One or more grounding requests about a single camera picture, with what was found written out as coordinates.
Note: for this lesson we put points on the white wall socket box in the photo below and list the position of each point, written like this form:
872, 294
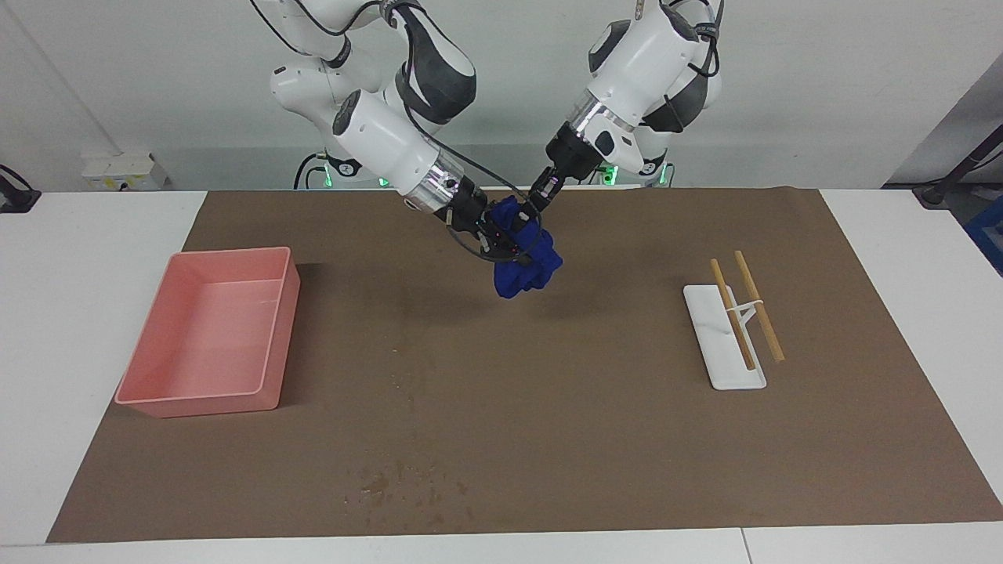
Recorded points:
125, 172

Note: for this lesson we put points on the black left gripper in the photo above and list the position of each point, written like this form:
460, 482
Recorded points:
573, 153

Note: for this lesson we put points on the blue cloth towel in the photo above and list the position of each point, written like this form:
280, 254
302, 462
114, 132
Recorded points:
529, 270

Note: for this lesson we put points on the blue crate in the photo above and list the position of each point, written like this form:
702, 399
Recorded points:
989, 235

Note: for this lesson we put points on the white rack base tray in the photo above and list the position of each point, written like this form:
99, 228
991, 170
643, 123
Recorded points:
713, 345

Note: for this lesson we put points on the wooden dowel rod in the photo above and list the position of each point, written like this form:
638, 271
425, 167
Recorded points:
744, 345
749, 282

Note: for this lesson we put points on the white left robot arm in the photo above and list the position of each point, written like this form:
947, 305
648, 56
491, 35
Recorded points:
650, 55

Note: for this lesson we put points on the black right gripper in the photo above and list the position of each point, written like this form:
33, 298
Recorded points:
466, 207

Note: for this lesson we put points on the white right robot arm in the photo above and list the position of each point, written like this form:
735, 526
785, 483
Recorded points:
384, 133

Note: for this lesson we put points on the black clamp mount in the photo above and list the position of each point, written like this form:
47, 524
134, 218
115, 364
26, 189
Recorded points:
16, 196

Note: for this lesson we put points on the brown table mat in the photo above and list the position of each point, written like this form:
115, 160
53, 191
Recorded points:
548, 439

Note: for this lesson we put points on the black stand leg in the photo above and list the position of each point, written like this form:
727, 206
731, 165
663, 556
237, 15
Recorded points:
964, 168

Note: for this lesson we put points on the pink plastic bin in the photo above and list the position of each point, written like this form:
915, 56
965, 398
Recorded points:
204, 345

